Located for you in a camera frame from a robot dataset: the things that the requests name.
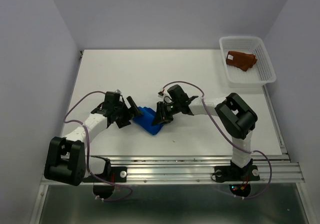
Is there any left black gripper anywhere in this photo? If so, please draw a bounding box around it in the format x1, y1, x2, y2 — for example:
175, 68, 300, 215
114, 96, 143, 128

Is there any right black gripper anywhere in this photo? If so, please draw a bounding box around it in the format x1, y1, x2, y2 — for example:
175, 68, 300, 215
150, 100, 181, 127

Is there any blue towel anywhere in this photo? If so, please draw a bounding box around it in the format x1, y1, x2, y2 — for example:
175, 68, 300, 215
133, 106, 163, 135

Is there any brown towel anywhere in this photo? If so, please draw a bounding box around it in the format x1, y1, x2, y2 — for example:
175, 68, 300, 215
226, 51, 257, 72

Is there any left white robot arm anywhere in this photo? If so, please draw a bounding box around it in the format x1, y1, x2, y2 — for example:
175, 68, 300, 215
44, 91, 143, 186

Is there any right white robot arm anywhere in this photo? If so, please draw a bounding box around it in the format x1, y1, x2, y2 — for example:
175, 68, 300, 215
151, 84, 258, 179

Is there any white plastic basket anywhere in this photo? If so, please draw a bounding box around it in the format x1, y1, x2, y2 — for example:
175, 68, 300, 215
219, 36, 277, 87

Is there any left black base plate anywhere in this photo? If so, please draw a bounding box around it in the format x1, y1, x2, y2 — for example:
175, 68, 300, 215
82, 166, 128, 183

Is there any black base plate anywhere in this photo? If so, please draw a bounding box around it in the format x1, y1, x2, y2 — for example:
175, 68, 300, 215
211, 162, 260, 183
82, 166, 128, 183

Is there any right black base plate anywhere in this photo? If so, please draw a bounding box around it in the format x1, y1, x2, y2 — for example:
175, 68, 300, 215
211, 162, 260, 183

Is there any aluminium mounting rail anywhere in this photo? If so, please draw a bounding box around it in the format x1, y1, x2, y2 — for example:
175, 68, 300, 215
39, 155, 306, 185

